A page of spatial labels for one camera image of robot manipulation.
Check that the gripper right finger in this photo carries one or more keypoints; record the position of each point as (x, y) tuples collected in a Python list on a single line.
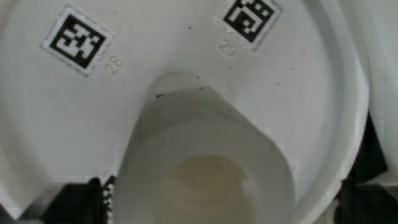
[(366, 202)]

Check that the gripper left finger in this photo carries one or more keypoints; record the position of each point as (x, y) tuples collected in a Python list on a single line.
[(74, 207)]

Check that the white cylindrical table leg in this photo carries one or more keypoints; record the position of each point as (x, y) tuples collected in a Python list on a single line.
[(204, 173)]

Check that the white round table top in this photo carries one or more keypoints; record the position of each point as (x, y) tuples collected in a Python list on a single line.
[(97, 53)]

